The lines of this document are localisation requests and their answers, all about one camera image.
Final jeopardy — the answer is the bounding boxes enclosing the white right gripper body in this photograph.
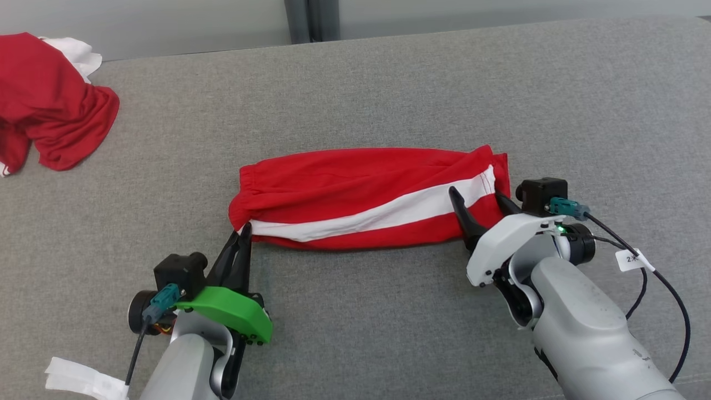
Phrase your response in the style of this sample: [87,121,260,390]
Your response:
[466,213,596,287]

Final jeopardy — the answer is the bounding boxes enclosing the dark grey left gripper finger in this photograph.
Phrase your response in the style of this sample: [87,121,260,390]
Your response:
[230,222,254,293]
[208,231,244,290]

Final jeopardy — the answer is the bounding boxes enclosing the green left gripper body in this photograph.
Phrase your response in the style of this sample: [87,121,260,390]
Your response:
[129,286,274,346]

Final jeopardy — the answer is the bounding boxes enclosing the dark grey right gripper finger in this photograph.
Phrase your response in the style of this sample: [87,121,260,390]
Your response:
[449,186,490,252]
[494,192,523,218]

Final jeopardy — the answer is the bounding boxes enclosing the red shorts with white stripe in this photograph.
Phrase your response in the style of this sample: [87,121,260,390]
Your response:
[229,146,510,251]

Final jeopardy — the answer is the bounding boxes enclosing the red Bulls 23 jersey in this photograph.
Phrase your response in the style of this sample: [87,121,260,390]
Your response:
[0,32,120,177]

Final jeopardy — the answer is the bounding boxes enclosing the grey fabric sofa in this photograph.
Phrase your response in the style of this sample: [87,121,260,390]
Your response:
[0,17,711,400]

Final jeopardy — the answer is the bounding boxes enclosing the black left cable teal connector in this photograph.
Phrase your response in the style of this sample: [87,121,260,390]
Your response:
[124,283,182,387]

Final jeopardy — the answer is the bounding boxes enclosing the black cable teal connector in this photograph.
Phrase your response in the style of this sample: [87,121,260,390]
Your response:
[549,197,691,384]
[124,283,182,387]

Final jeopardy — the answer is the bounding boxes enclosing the white cable tag with print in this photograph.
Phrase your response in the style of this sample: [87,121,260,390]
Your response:
[615,248,657,273]

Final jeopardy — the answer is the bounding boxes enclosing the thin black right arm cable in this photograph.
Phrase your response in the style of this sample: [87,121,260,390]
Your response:
[592,236,648,321]

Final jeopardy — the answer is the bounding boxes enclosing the black right cable teal connector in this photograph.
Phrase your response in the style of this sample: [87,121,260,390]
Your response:
[549,197,691,384]

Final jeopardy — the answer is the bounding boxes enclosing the plain white cable tag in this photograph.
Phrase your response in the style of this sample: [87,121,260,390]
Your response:
[45,356,130,400]

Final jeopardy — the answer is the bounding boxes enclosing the grey partition post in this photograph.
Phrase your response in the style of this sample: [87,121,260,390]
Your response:
[308,0,341,43]
[284,0,312,45]

